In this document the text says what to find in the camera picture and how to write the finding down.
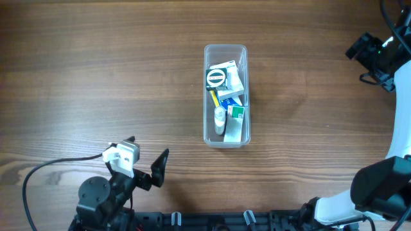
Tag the green Zam-Buk ointment box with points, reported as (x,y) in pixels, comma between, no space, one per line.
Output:
(216,79)

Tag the white Panadol box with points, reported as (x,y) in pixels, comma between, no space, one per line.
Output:
(233,129)

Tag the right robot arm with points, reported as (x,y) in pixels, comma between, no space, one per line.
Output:
(381,191)

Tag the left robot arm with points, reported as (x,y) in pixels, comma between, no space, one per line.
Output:
(102,201)

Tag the small clear spray bottle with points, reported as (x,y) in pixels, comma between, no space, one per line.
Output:
(219,120)

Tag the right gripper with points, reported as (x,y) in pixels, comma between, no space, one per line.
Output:
(366,51)

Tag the clear plastic container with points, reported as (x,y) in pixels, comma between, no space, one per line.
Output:
(215,54)

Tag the white blue medicine box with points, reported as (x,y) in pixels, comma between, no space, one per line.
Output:
(236,86)

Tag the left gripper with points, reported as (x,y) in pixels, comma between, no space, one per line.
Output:
(141,178)

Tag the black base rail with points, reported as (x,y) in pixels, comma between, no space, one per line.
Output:
(274,220)

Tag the blue VapoDrops box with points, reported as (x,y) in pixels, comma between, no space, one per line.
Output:
(224,102)

